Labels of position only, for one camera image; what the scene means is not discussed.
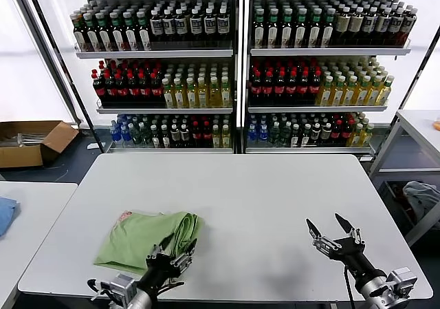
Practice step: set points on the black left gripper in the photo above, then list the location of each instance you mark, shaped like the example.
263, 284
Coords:
161, 271

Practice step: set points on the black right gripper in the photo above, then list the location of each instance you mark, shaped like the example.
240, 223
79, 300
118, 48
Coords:
354, 257

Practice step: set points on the green t-shirt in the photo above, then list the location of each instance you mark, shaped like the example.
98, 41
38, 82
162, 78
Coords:
137, 236

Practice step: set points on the grey crumpled cloth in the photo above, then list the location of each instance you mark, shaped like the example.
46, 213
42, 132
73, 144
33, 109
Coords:
421, 199

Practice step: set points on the yellow tea bottle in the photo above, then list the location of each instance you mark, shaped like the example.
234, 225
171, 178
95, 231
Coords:
367, 137
350, 94
325, 94
225, 138
362, 94
357, 137
203, 97
226, 97
179, 97
385, 94
216, 138
338, 94
214, 97
168, 97
374, 94
191, 97

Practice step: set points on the cola bottle red cap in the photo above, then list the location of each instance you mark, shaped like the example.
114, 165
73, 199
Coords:
291, 90
336, 133
156, 92
110, 92
144, 92
279, 90
133, 92
346, 133
196, 137
122, 92
302, 90
256, 90
314, 90
267, 90
99, 92
206, 137

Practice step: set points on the small dark bottle white cap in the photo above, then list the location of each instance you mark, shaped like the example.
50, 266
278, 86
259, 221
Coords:
305, 137
155, 138
185, 137
165, 138
175, 137
326, 133
315, 133
295, 137

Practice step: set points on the green clear bottle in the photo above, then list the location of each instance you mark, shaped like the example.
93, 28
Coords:
135, 137
284, 136
145, 137
274, 136

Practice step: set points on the blue drink bottle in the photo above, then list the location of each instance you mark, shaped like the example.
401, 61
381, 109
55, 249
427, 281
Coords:
263, 136
124, 136
115, 135
252, 136

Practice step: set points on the white paper scrap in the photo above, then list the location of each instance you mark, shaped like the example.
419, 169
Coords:
92, 146

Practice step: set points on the small orange object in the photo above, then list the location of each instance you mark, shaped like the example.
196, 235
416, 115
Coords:
437, 125

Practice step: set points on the blue folded cloth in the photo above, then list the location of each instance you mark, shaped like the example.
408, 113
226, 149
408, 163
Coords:
7, 216

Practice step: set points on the brown cardboard box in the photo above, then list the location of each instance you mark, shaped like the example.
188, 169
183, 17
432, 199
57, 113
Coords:
20, 157

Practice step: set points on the white metal shelf rack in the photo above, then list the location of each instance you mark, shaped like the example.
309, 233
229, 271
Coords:
154, 53
326, 51

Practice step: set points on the clear plastic parts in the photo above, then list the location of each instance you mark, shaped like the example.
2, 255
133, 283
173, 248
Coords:
31, 139

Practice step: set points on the dark bottle green cap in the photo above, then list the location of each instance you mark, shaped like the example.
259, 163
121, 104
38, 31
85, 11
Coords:
327, 32
259, 32
104, 37
131, 36
92, 37
118, 36
80, 37
144, 36
286, 32
273, 32
301, 32
314, 32

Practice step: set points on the dark bottle beige label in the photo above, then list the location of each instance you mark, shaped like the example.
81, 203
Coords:
356, 25
342, 25

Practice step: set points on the dark bottle blue-white label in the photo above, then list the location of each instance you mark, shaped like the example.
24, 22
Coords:
168, 26
181, 26
383, 24
369, 23
396, 25
156, 27
210, 25
223, 25
408, 26
196, 26

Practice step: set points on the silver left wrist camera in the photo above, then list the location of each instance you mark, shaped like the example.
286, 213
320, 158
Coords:
123, 286

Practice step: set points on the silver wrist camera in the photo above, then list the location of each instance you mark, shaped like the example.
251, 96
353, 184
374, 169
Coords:
123, 286
402, 281

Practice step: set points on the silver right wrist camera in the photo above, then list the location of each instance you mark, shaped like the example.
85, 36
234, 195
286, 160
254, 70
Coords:
402, 281

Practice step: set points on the grey metal frame table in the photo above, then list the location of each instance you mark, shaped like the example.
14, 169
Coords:
419, 123

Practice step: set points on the black slanted frame post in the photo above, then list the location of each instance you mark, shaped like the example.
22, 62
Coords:
60, 47

